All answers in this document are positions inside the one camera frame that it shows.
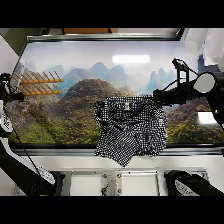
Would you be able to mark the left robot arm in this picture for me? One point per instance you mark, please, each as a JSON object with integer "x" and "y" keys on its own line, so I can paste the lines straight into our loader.
{"x": 16, "y": 170}

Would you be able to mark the silver frame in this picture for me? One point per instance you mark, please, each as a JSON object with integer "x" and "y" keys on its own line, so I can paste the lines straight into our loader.
{"x": 113, "y": 183}

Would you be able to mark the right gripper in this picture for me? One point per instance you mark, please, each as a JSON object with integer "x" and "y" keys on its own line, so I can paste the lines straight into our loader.
{"x": 163, "y": 96}

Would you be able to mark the orange wooden rack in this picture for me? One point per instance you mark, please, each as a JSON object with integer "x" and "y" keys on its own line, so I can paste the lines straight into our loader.
{"x": 43, "y": 81}

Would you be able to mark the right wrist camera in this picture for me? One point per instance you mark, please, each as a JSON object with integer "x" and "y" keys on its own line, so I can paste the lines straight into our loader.
{"x": 180, "y": 70}

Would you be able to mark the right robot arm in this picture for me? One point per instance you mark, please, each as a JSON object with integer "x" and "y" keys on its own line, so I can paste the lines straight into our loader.
{"x": 213, "y": 90}

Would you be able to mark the checked shirt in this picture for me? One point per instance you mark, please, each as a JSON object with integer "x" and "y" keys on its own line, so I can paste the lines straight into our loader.
{"x": 133, "y": 133}

